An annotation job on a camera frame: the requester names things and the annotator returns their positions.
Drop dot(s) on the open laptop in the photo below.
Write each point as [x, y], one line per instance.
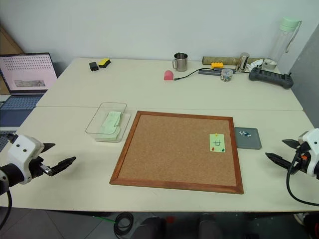
[23, 77]

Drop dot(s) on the dark keyboard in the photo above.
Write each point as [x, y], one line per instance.
[4, 140]

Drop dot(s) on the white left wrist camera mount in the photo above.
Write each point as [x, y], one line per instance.
[23, 152]

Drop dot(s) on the brown cardboard tube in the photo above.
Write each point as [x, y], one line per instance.
[219, 60]

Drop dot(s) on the gray usb hub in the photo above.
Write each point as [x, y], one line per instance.
[209, 72]

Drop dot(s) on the white crumpled cloth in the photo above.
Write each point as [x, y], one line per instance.
[256, 63]

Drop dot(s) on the clear plastic container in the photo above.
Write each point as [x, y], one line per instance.
[99, 124]

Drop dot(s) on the clear bottle green lid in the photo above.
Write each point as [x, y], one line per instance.
[285, 42]

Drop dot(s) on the wood framed cork board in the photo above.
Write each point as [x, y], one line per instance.
[174, 152]

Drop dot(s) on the gray square tray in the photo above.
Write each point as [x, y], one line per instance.
[248, 139]

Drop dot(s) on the green paper note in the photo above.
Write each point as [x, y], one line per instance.
[216, 143]

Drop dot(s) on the brown cardboard sheet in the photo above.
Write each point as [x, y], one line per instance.
[8, 42]

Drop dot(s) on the yellow black sponge eraser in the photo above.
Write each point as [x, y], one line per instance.
[104, 62]

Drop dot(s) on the clear jar of pins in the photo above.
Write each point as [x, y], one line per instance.
[226, 75]

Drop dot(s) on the green note stack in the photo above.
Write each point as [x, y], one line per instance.
[111, 123]

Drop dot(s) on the gray partition panel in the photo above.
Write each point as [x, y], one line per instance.
[307, 64]

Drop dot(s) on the small black box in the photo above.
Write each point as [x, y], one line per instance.
[93, 66]

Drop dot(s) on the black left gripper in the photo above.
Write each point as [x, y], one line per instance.
[37, 167]

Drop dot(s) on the yellow toy brick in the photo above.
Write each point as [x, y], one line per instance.
[217, 65]

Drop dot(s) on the dark gray remote controller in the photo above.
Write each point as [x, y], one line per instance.
[270, 77]

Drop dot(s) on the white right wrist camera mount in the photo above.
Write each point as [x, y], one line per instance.
[311, 147]

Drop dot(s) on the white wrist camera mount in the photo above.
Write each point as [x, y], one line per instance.
[23, 152]
[311, 147]

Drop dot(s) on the steel mug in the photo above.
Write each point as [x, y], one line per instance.
[180, 62]

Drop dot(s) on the shiny metal cylinder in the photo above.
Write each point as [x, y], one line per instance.
[243, 61]

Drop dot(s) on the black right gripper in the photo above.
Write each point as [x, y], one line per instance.
[302, 163]

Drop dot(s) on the pink rounded block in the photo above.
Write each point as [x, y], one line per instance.
[168, 75]

